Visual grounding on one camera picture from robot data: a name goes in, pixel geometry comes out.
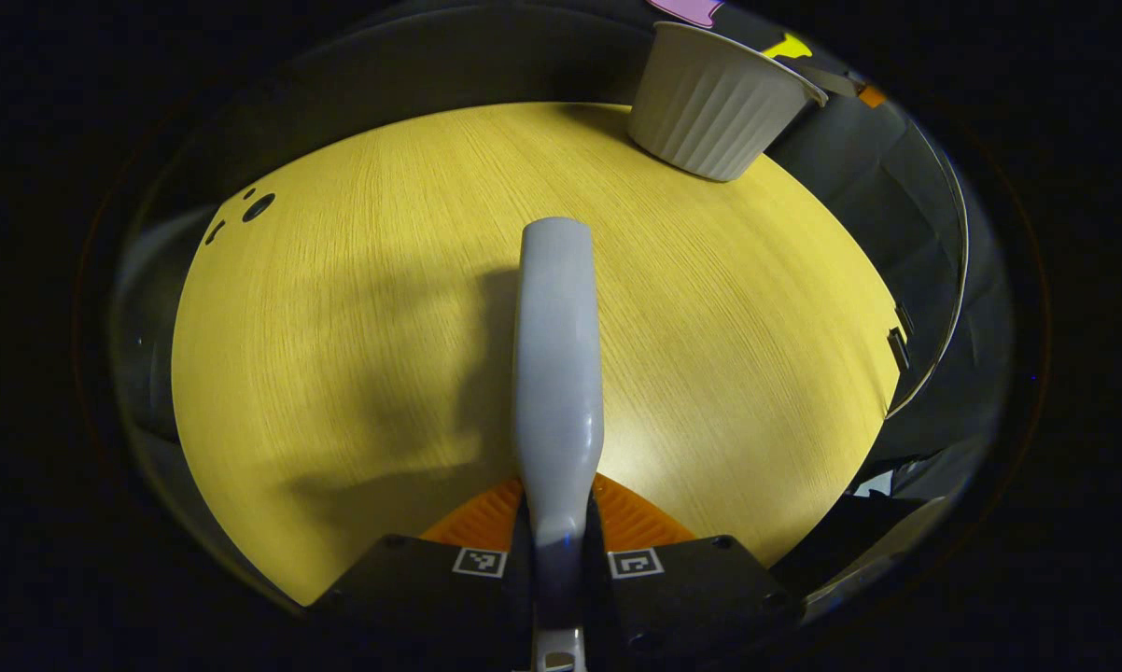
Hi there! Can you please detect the small grey broom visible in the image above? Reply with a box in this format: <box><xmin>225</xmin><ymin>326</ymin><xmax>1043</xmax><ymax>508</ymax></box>
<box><xmin>512</xmin><ymin>217</ymin><xmax>606</xmax><ymax>672</ymax></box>

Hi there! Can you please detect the white ribbed garbage bin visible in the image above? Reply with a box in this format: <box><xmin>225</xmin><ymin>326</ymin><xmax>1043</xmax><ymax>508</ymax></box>
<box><xmin>628</xmin><ymin>21</ymin><xmax>829</xmax><ymax>183</ymax></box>

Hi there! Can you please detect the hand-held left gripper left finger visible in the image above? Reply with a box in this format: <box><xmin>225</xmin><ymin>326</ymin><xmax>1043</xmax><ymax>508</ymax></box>
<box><xmin>314</xmin><ymin>476</ymin><xmax>534</xmax><ymax>672</ymax></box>

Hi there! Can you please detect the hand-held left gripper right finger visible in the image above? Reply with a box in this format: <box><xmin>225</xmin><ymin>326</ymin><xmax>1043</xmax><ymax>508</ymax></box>
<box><xmin>584</xmin><ymin>472</ymin><xmax>805</xmax><ymax>672</ymax></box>

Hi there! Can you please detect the grey dustpan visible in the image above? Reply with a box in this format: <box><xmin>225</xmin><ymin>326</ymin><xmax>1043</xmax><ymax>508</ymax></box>
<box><xmin>799</xmin><ymin>63</ymin><xmax>863</xmax><ymax>100</ymax></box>

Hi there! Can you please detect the yellow wooden desktop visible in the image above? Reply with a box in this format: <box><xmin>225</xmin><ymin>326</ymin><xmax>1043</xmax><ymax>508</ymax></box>
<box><xmin>171</xmin><ymin>101</ymin><xmax>903</xmax><ymax>608</ymax></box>

